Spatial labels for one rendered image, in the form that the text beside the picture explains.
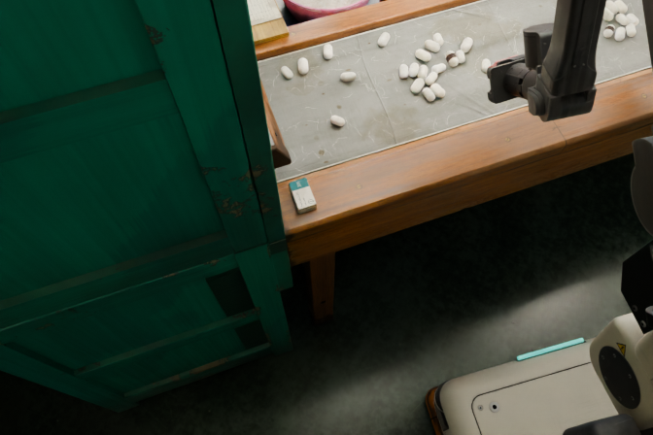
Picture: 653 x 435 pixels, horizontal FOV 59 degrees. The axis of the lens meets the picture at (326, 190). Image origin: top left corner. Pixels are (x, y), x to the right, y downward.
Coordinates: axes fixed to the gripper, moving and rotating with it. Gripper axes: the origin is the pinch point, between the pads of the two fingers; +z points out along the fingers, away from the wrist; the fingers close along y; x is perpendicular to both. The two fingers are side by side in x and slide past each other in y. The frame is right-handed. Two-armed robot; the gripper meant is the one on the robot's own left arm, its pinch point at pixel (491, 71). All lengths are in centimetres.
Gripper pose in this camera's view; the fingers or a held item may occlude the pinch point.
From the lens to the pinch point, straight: 116.1
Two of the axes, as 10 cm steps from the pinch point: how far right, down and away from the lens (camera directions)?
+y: -9.4, 3.0, -1.5
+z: -2.5, -3.4, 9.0
